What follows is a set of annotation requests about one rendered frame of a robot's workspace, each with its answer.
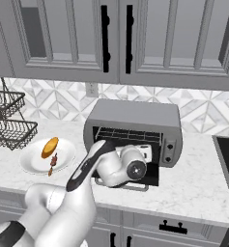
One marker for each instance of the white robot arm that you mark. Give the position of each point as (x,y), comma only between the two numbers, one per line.
(71,209)

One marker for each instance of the metal toaster oven rack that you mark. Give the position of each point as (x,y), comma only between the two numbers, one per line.
(128,133)

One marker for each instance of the grey toaster oven knob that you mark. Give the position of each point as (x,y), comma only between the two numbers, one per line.
(170,146)
(167,159)

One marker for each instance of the white wall outlet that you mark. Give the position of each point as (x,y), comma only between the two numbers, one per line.
(92,89)

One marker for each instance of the grey drawer front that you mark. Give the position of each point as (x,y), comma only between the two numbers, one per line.
(141,223)
(8,202)

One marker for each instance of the grey toaster oven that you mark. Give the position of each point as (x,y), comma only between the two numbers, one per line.
(135,115)

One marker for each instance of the golden baguette bread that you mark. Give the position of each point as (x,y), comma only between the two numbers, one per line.
(50,147)

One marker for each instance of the brown kebab skewer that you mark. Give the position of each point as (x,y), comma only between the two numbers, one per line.
(53,160)

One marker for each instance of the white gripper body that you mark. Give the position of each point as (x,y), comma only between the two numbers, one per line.
(127,150)

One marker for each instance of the black toaster oven door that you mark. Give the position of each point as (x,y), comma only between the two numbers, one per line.
(152,175)

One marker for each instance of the white round plate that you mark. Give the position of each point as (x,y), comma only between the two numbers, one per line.
(34,160)

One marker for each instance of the grey base cupboard door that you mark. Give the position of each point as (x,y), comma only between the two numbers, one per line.
(157,242)
(103,238)

